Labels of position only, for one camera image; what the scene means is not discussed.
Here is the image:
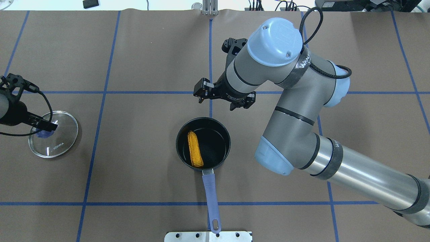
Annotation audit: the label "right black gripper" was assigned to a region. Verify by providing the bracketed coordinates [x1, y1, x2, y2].
[193, 38, 256, 111]

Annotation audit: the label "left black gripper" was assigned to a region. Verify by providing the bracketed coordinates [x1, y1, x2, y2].
[1, 73, 58, 131]

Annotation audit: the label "glass lid purple knob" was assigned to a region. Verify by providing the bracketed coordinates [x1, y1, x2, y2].
[28, 111, 79, 158]

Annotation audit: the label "yellow corn cob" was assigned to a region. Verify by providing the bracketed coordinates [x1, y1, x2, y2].
[187, 131, 204, 168]

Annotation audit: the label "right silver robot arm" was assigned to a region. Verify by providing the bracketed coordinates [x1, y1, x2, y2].
[193, 18, 429, 229]

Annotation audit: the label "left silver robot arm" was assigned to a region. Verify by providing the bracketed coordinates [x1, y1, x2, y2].
[0, 73, 58, 136]

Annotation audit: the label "brown table mat blue grid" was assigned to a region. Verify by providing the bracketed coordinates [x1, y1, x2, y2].
[1, 9, 429, 242]

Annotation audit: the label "small black device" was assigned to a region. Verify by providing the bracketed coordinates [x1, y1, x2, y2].
[82, 0, 99, 9]

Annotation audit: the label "black monitor equipment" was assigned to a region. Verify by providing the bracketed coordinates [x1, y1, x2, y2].
[314, 0, 421, 12]

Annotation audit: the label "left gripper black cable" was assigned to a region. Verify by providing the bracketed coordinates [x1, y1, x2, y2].
[0, 82, 54, 136]

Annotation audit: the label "dark blue saucepan purple handle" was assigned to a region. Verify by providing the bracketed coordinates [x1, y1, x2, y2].
[175, 117, 231, 233]

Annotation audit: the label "aluminium frame post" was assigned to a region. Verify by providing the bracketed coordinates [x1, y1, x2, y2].
[202, 0, 219, 16]

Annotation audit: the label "black usb hub cables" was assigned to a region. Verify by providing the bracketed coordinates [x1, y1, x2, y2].
[248, 0, 314, 12]

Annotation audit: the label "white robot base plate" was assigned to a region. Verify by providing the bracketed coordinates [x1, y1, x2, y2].
[164, 231, 253, 242]

